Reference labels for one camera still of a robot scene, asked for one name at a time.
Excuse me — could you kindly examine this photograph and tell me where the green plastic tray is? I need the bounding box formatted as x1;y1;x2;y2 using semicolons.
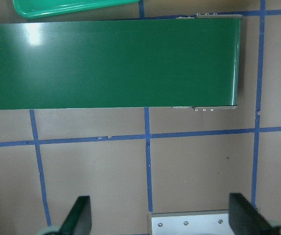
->
12;0;136;20

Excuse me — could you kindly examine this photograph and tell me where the green conveyor belt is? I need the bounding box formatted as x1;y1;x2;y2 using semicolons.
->
0;15;241;110

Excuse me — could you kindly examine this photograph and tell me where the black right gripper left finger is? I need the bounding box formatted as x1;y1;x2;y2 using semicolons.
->
60;196;92;235

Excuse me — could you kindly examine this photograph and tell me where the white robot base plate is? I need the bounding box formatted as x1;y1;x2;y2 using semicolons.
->
150;210;234;235

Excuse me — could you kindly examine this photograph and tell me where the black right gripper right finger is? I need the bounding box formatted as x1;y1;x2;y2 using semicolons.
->
229;193;274;235

